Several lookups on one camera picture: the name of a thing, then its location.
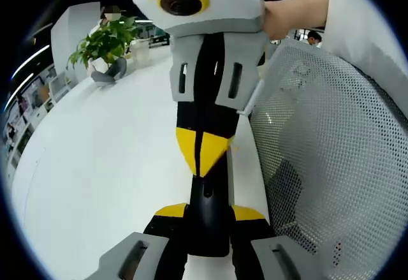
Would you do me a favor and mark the small white pot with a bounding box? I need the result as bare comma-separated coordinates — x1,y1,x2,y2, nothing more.
129,39,150,63

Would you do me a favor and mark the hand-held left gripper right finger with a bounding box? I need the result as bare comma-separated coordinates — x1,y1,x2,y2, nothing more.
229,205,323,280

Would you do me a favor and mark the person's white shirt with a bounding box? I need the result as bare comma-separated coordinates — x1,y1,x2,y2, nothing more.
300,0,408,104

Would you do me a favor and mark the green potted plant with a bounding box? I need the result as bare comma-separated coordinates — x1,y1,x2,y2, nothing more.
66,16,142,71

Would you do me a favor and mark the ceiling light strip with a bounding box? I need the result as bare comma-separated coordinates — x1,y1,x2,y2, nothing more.
11,44,52,79

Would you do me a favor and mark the dark grey plant pot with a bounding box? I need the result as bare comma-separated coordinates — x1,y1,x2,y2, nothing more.
90,56,128,84

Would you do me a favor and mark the white square column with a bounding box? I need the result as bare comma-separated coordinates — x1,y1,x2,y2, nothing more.
50,1,105,82

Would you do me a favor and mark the white mesh office chair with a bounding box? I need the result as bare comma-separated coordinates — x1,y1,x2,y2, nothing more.
247,36,408,280

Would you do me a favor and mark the black remote control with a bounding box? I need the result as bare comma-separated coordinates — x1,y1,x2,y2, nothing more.
186,147,237,259

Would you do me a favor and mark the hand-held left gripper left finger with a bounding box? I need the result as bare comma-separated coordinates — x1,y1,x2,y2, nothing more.
84,202,192,280

